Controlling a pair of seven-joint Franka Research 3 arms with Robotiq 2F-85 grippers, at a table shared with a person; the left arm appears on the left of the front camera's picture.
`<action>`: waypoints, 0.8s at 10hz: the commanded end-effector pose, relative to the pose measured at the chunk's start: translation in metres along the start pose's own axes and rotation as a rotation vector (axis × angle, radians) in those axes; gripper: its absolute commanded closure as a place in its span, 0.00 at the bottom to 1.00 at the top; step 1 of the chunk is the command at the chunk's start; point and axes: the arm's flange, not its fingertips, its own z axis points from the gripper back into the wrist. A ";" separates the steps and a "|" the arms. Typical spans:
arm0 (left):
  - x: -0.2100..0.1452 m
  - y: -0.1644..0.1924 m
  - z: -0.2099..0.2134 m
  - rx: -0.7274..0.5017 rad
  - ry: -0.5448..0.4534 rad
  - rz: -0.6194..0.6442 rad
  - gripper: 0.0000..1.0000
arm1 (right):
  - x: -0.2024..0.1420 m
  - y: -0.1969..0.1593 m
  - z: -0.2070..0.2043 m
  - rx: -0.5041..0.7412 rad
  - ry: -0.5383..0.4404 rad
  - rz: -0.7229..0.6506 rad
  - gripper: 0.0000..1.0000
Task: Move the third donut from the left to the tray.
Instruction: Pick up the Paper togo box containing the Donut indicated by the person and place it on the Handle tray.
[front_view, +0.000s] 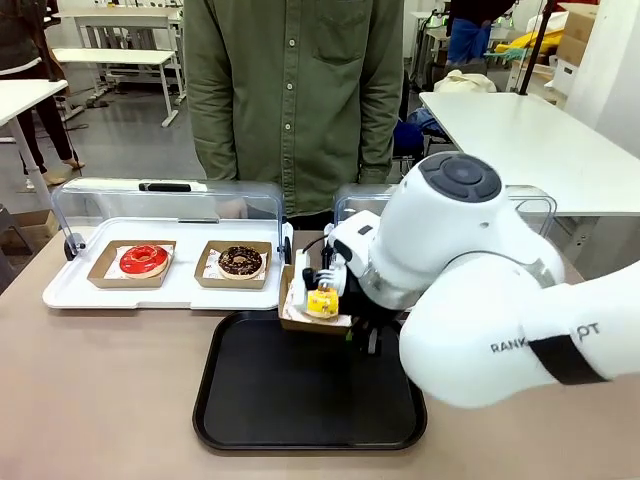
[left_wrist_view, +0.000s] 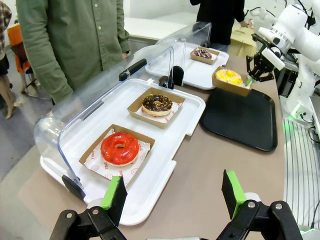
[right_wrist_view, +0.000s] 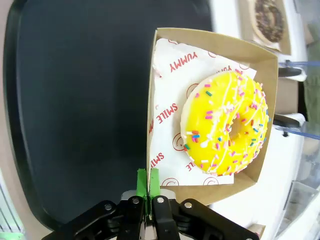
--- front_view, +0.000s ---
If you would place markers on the white storage box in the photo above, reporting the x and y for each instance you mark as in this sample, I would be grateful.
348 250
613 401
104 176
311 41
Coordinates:
565 75

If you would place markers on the brown cardboard food tray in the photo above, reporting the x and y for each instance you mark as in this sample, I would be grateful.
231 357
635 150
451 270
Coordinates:
206 273
310 327
104 273

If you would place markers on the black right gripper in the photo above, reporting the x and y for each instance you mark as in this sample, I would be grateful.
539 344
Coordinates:
362 305

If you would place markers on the brown cardboard box stack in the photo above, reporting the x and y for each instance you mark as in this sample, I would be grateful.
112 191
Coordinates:
575 30

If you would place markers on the background person dark clothes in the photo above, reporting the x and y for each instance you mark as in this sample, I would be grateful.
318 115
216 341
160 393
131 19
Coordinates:
20 45

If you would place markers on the background person blue apron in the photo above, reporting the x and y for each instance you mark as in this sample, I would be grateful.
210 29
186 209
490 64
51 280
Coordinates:
467 35

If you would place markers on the teal green glove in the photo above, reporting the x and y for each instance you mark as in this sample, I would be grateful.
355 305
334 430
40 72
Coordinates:
507 51

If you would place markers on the person right forearm green sleeve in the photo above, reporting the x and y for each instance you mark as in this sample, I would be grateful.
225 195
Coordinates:
210 135

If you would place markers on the white background workbench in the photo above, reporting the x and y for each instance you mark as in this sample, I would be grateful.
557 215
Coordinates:
115 55

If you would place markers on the yellow glazed donut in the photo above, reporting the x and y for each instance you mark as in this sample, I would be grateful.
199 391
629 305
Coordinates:
322 302

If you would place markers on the clear display lid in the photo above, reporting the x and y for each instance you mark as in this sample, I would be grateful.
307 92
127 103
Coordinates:
125 202
357 200

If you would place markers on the person right hand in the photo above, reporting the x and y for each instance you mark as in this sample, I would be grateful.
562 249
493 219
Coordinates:
234 209

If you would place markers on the white table with leg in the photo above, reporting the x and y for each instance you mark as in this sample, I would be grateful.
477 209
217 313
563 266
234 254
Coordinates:
20 100

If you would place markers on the blue chair with clothing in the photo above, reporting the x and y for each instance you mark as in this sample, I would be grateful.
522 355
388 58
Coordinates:
407 135

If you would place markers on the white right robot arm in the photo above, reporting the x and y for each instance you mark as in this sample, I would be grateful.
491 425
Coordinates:
450 260

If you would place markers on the white printed paper liner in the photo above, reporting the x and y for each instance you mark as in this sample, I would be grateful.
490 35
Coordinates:
213 266
113 262
295 315

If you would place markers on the person left forearm green sleeve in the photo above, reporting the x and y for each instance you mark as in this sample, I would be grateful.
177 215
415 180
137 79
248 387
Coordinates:
377 135

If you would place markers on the chocolate sprinkled donut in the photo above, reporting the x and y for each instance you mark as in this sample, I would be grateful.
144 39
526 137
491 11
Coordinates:
226 265

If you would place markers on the cardboard box on floor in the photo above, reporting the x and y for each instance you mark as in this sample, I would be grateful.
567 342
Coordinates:
30 227

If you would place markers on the cream fabric bag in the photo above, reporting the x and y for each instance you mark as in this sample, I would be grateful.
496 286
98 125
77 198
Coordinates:
462 81

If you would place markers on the yellow cloth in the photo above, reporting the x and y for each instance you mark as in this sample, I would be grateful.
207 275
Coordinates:
537 41

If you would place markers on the person torso green shirt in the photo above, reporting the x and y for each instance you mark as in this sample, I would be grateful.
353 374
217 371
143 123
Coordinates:
295 100

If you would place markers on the large white side table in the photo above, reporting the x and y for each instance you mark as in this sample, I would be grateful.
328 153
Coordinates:
540 135

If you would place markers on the black plastic serving tray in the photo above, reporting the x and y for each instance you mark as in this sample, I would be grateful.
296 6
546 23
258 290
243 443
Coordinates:
300 395

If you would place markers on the red glazed donut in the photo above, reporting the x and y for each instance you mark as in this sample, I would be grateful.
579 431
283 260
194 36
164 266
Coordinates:
131 263

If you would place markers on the white display tray base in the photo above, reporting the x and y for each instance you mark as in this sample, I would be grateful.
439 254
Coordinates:
182 296

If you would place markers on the black stand pole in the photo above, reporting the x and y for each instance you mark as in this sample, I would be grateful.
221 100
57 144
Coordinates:
535 47

